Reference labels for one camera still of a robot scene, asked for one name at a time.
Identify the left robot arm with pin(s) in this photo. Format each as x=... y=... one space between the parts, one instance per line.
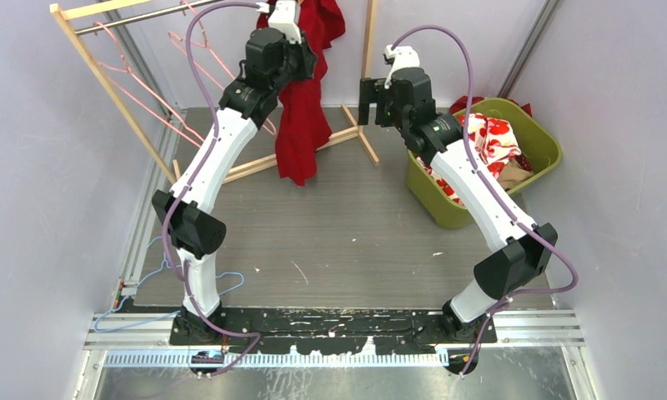
x=273 y=59

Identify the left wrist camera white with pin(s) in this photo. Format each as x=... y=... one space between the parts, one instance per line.
x=283 y=15

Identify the crumpled red cloth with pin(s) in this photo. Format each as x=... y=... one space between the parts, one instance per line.
x=461 y=103

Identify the wooden clothes rack frame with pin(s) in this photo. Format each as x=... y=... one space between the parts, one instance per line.
x=64 y=18

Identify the red polka dot skirt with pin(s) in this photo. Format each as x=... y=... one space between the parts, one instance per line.
x=523 y=162

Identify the metal clothes rail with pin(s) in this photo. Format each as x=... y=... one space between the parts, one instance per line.
x=157 y=14

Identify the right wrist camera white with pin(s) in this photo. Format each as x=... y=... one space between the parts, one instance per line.
x=397 y=58

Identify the red garment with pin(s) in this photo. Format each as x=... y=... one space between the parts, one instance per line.
x=303 y=126

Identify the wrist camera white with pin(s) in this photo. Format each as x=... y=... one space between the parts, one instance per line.
x=283 y=15
x=397 y=58

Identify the poppy print white skirt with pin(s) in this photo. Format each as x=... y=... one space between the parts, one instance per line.
x=494 y=140

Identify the tan brown skirt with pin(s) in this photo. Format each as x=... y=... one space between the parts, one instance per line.
x=513 y=174

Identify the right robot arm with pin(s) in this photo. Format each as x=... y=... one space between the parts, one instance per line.
x=517 y=243

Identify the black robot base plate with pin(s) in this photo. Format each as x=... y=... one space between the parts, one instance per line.
x=329 y=331

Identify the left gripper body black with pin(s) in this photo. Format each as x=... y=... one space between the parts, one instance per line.
x=295 y=67

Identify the green plastic laundry basket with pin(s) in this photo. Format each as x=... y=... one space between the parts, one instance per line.
x=540 y=149

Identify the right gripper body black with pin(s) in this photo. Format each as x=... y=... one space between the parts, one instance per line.
x=373 y=92

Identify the aluminium corner rail right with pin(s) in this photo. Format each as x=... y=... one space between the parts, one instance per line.
x=538 y=28

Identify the aluminium floor rail front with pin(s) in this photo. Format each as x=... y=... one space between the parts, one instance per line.
x=145 y=345

